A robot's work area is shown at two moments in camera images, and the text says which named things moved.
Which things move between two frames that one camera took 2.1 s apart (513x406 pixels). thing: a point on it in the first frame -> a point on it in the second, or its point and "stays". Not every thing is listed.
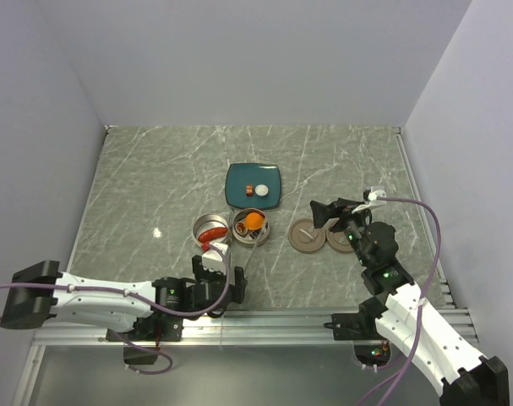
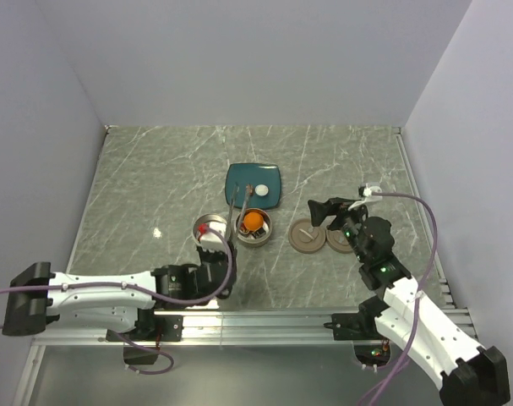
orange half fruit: x=254 y=221 stays
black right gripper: x=322 y=212 stays
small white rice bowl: x=261 y=189 stays
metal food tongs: x=256 y=235 -> x=248 y=190
